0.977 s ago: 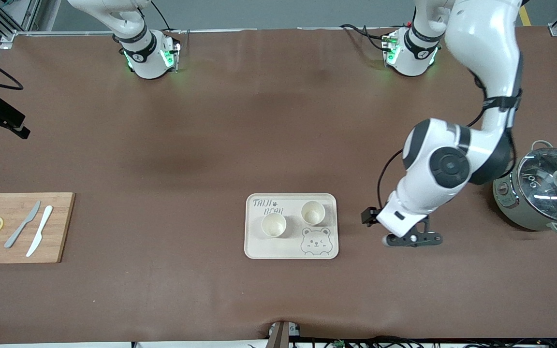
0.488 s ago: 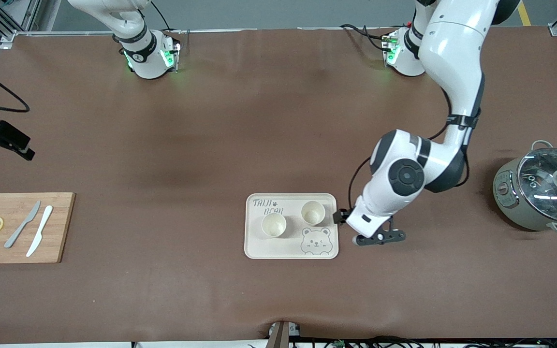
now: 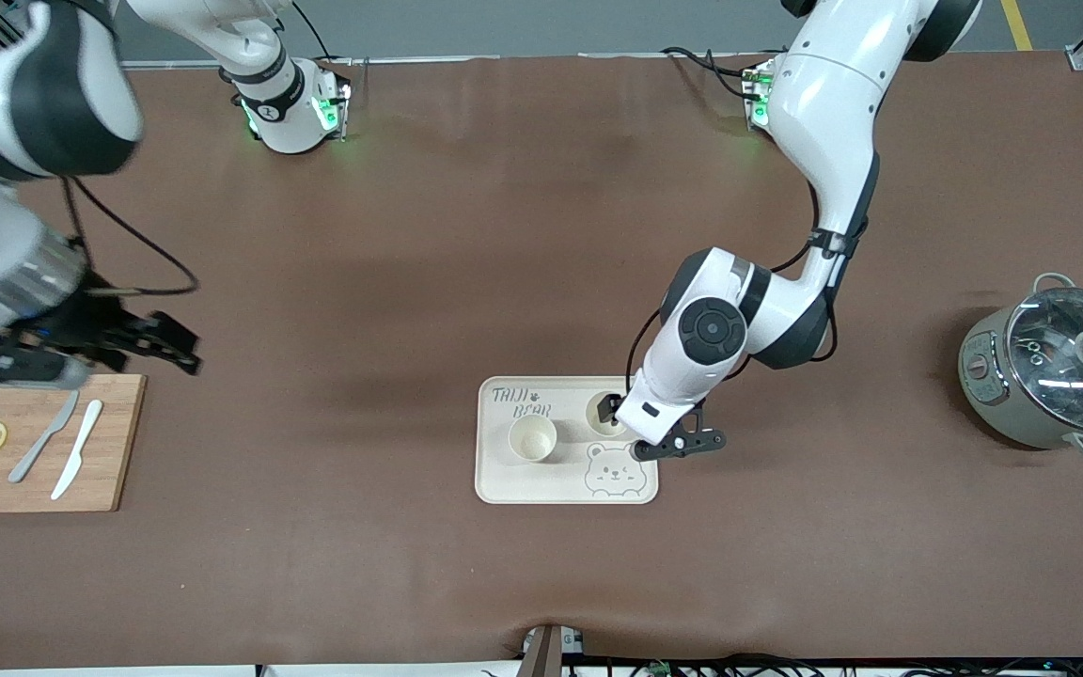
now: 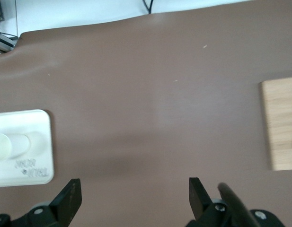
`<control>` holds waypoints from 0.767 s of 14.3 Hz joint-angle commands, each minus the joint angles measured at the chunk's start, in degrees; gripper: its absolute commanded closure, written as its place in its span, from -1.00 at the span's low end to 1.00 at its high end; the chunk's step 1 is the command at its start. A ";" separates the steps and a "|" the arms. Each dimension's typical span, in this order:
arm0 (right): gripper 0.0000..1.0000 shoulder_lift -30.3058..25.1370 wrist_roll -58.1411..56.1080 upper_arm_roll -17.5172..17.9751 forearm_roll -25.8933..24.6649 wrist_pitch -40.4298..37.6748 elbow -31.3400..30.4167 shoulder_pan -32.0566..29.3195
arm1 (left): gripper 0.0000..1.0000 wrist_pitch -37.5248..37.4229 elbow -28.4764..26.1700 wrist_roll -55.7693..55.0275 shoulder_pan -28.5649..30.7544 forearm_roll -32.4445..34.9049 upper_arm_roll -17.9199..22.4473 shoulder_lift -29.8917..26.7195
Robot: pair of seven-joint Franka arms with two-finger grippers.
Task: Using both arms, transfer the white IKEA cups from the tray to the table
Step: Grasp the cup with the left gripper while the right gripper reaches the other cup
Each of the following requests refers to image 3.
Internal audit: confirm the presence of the white plastic cup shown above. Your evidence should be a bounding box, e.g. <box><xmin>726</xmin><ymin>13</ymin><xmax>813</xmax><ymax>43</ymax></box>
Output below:
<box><xmin>508</xmin><ymin>415</ymin><xmax>558</xmax><ymax>464</ymax></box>
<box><xmin>585</xmin><ymin>389</ymin><xmax>633</xmax><ymax>439</ymax></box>

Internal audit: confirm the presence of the white plastic knife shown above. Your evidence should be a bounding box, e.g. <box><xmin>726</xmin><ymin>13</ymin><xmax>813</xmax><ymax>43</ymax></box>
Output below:
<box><xmin>51</xmin><ymin>400</ymin><xmax>104</xmax><ymax>501</ymax></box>

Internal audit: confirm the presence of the grey plastic knife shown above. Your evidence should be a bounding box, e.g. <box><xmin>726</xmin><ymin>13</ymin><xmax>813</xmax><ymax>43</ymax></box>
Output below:
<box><xmin>8</xmin><ymin>390</ymin><xmax>81</xmax><ymax>484</ymax></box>

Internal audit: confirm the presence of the glass pot lid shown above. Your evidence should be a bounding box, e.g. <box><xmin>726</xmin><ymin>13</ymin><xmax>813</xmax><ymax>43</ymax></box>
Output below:
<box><xmin>1006</xmin><ymin>287</ymin><xmax>1083</xmax><ymax>436</ymax></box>

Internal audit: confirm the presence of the black right base cable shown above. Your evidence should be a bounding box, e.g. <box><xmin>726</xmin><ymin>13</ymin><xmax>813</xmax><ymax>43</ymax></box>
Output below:
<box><xmin>292</xmin><ymin>0</ymin><xmax>336</xmax><ymax>63</ymax></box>

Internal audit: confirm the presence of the wooden cutting board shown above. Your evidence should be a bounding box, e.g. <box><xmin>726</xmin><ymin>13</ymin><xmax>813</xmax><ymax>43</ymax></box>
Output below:
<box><xmin>0</xmin><ymin>374</ymin><xmax>147</xmax><ymax>513</ymax></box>

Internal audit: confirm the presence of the black base cable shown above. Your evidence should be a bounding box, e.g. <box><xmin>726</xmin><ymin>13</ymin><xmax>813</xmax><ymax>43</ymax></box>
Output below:
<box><xmin>662</xmin><ymin>45</ymin><xmax>768</xmax><ymax>100</ymax></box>
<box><xmin>292</xmin><ymin>0</ymin><xmax>336</xmax><ymax>63</ymax></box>

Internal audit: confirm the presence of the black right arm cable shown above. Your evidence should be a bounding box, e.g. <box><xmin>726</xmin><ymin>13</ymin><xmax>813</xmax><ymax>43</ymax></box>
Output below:
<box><xmin>57</xmin><ymin>174</ymin><xmax>201</xmax><ymax>298</ymax></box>

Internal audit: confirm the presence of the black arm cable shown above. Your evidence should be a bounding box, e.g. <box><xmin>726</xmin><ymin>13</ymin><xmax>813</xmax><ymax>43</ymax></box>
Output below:
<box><xmin>57</xmin><ymin>174</ymin><xmax>201</xmax><ymax>298</ymax></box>
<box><xmin>624</xmin><ymin>150</ymin><xmax>881</xmax><ymax>396</ymax></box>

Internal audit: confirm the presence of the metal table edge bracket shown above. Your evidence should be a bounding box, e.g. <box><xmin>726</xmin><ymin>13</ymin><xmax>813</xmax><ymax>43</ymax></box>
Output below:
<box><xmin>516</xmin><ymin>623</ymin><xmax>586</xmax><ymax>677</ymax></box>

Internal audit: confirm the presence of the grey cooking pot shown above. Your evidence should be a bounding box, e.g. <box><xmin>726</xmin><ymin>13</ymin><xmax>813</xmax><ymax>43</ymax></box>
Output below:
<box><xmin>958</xmin><ymin>273</ymin><xmax>1083</xmax><ymax>461</ymax></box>

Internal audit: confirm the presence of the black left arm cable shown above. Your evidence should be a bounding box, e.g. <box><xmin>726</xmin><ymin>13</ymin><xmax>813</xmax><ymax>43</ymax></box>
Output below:
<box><xmin>624</xmin><ymin>150</ymin><xmax>881</xmax><ymax>396</ymax></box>

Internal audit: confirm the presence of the beige bear print tray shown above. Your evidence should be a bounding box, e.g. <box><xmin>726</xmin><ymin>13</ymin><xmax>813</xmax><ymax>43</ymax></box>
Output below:
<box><xmin>475</xmin><ymin>376</ymin><xmax>660</xmax><ymax>505</ymax></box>

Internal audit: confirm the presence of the brown table cover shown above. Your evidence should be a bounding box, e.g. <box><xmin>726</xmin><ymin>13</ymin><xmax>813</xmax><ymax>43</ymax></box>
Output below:
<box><xmin>0</xmin><ymin>52</ymin><xmax>1083</xmax><ymax>670</ymax></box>

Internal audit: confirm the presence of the black left base cable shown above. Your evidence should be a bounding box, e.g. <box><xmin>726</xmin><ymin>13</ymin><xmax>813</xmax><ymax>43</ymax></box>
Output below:
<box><xmin>662</xmin><ymin>45</ymin><xmax>768</xmax><ymax>100</ymax></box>

